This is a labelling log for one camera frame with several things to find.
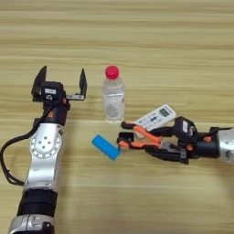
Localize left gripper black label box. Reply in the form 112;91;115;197
40;80;65;102

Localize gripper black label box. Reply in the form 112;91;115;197
40;80;65;102
174;116;198;143

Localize orange black handled pliers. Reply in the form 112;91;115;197
116;121;181;154

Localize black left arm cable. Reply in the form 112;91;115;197
0;119;42;186

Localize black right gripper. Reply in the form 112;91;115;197
144;125;221;165

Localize blue rectangular block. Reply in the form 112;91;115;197
90;133;122;162

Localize clear bottle red cap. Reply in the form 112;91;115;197
101;65;126;123

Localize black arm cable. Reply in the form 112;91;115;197
209;126;234;133
0;119;42;186

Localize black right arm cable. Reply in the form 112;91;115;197
209;126;234;133

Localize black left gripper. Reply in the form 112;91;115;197
30;65;89;126

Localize white remote control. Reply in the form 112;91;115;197
133;103;177;133

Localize small black cube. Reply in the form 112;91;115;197
118;131;135;144

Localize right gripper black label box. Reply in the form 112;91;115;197
174;116;198;143

